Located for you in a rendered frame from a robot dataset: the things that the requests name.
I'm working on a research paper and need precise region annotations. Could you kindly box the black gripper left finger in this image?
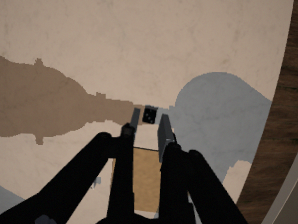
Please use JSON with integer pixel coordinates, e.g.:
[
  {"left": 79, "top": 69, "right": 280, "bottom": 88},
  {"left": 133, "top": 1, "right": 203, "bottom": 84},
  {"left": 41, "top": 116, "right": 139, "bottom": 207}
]
[{"left": 0, "top": 108, "right": 141, "bottom": 224}]

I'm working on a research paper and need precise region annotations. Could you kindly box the brown square mat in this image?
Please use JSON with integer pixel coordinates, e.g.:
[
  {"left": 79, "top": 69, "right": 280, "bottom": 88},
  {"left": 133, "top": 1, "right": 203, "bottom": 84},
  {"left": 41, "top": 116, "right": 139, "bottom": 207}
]
[{"left": 133, "top": 147, "right": 162, "bottom": 213}]

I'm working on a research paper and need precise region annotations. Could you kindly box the black die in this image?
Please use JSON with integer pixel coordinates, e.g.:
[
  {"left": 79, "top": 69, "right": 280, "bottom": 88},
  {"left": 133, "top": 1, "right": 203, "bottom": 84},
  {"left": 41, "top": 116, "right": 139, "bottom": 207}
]
[{"left": 143, "top": 108, "right": 156, "bottom": 124}]

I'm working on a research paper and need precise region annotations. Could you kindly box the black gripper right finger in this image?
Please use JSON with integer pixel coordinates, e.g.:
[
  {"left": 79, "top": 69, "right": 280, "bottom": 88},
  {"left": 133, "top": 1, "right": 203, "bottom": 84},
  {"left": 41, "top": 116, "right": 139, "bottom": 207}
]
[{"left": 157, "top": 114, "right": 248, "bottom": 224}]

